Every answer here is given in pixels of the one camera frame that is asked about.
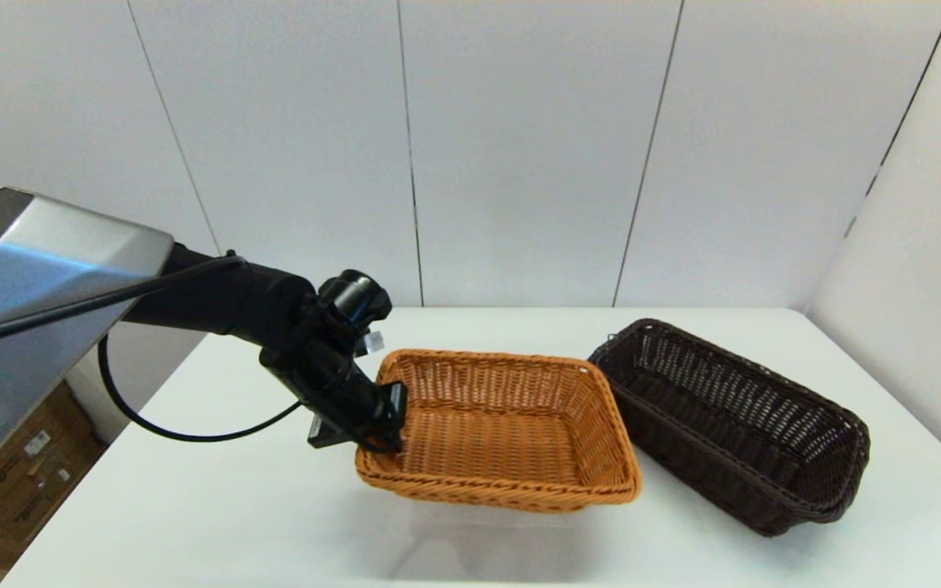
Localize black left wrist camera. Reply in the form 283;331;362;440
317;269;394;340

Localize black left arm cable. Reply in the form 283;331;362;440
0;253;312;443

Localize dark brown wicker basket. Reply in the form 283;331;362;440
587;318;872;537

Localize orange wicker basket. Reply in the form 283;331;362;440
355;349;643;514

